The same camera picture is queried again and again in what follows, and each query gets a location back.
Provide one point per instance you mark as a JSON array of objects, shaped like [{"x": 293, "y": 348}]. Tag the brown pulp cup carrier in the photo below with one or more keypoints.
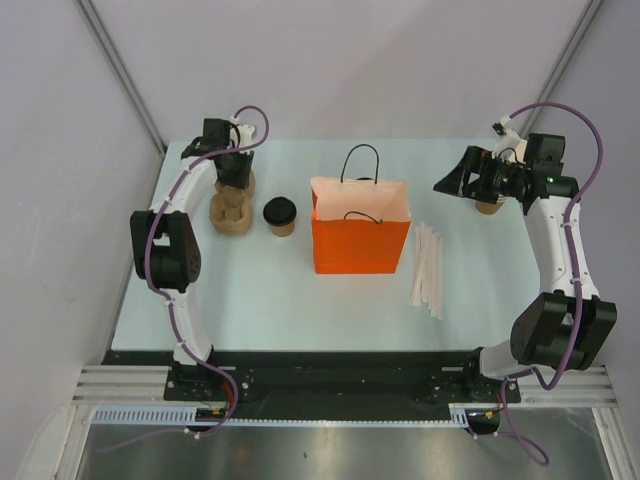
[{"x": 230, "y": 208}]

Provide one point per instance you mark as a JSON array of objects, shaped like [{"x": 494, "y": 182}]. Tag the black coffee cup lid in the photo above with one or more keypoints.
[{"x": 279, "y": 211}]

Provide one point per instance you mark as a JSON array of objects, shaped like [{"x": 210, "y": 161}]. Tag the single brown paper cup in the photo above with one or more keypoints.
[{"x": 283, "y": 230}]

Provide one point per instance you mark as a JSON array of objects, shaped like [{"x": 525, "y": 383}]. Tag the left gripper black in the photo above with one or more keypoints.
[{"x": 242, "y": 180}]

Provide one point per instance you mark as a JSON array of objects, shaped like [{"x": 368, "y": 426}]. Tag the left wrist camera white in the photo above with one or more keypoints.
[{"x": 241, "y": 134}]

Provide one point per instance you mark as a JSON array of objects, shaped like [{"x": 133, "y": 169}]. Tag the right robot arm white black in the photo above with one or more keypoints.
[{"x": 566, "y": 325}]

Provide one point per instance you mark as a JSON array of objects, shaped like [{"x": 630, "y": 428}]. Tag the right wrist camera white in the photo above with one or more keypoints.
[{"x": 510, "y": 147}]

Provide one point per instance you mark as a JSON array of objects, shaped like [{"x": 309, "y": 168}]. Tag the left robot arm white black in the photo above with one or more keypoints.
[{"x": 168, "y": 258}]

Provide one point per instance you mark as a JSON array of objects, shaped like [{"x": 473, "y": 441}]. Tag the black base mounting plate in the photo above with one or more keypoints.
[{"x": 344, "y": 386}]

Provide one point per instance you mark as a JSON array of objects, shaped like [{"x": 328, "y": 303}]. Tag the aluminium rail frame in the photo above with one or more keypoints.
[{"x": 124, "y": 429}]

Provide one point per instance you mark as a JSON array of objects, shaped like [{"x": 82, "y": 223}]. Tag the bundle of wrapped straws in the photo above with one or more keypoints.
[{"x": 427, "y": 287}]

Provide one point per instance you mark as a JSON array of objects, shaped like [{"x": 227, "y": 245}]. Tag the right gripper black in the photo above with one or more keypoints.
[{"x": 476, "y": 160}]

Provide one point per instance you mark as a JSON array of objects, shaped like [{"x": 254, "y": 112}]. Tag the stack of paper cups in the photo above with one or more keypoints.
[{"x": 486, "y": 208}]

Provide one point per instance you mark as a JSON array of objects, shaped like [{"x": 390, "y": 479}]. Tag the orange paper bag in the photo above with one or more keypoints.
[{"x": 358, "y": 226}]

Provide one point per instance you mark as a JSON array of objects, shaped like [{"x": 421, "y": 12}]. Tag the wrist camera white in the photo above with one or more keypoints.
[
  {"x": 510, "y": 147},
  {"x": 241, "y": 134}
]

